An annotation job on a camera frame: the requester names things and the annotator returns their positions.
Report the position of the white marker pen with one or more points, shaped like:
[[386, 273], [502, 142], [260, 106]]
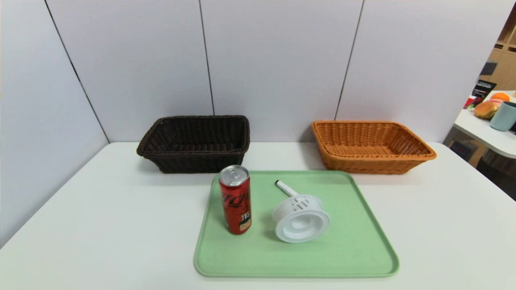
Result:
[[285, 187]]

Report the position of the wooden shelf unit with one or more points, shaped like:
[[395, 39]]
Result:
[[506, 64]]

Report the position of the orange fruit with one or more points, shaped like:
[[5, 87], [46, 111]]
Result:
[[500, 96]]

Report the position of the white plastic sink strainer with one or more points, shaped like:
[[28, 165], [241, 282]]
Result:
[[301, 225]]

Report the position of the red soda can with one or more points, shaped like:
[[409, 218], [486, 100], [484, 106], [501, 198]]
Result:
[[236, 205]]

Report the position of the small red box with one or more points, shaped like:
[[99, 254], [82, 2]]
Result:
[[470, 102]]

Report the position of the white side table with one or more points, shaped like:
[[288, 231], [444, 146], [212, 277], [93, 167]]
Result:
[[483, 135]]

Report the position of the black printed box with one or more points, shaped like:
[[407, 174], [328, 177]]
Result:
[[483, 88]]

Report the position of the orange wicker basket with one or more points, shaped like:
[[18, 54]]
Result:
[[363, 163]]

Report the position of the brown bread bun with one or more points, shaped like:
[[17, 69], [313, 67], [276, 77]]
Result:
[[485, 110]]

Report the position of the teal cup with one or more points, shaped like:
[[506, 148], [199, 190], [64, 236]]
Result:
[[503, 117]]

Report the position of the dark brown wicker basket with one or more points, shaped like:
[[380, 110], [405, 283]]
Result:
[[193, 161]]

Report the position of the pink round toy food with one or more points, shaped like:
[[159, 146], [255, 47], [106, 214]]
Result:
[[496, 101]]

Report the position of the light green plastic tray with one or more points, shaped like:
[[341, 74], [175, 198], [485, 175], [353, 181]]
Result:
[[298, 257]]

